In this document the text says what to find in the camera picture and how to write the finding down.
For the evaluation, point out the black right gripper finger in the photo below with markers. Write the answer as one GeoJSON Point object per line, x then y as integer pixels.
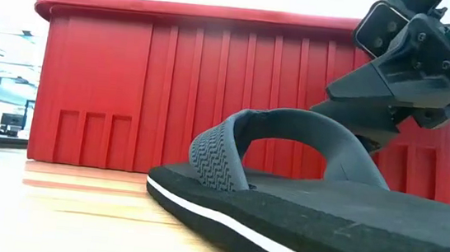
{"type": "Point", "coordinates": [420, 78]}
{"type": "Point", "coordinates": [366, 119]}

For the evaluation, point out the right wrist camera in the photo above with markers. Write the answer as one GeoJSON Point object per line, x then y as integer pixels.
{"type": "Point", "coordinates": [379, 31]}

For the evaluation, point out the dark ceiling fixture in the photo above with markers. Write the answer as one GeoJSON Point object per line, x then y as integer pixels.
{"type": "Point", "coordinates": [27, 33]}

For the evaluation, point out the red plastic storage bin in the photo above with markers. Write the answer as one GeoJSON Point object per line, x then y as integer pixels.
{"type": "Point", "coordinates": [170, 87]}

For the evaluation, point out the black computer monitor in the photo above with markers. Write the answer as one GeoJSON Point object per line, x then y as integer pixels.
{"type": "Point", "coordinates": [12, 120]}

